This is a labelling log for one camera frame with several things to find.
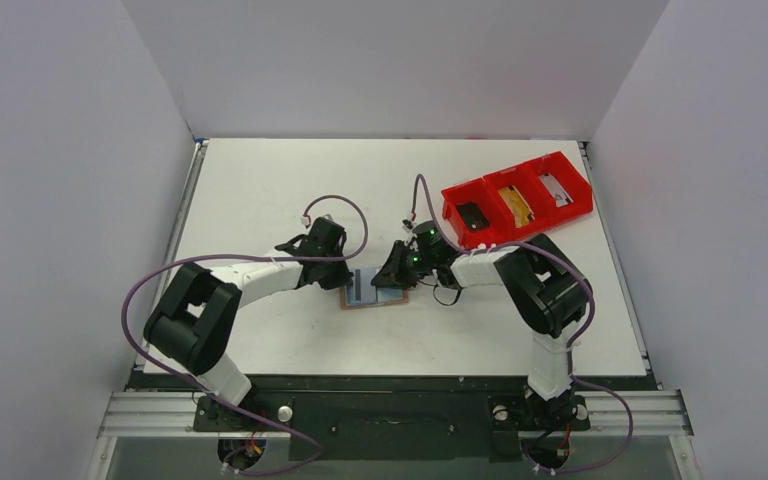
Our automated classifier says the white card in bin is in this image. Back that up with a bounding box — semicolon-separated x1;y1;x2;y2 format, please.
539;174;573;208

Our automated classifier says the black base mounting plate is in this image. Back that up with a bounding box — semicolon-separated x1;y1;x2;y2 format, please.
193;370;591;463

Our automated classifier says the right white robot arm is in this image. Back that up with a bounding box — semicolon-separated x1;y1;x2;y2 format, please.
370;221;593;427

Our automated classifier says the black card in bin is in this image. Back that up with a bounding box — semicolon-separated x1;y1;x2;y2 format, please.
456;202;490;232

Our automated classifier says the red three-compartment bin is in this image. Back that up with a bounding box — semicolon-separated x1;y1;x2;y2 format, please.
441;151;594;249

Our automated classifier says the yellow card in bin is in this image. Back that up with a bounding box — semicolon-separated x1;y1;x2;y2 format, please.
497;185;534;228

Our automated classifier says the aluminium frame rail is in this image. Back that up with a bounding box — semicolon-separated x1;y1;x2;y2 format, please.
98;390;693;438

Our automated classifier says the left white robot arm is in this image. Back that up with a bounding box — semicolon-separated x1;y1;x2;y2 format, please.
143;216;352;430

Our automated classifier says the brown leather card holder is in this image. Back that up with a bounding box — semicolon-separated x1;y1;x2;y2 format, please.
339;267;409;310

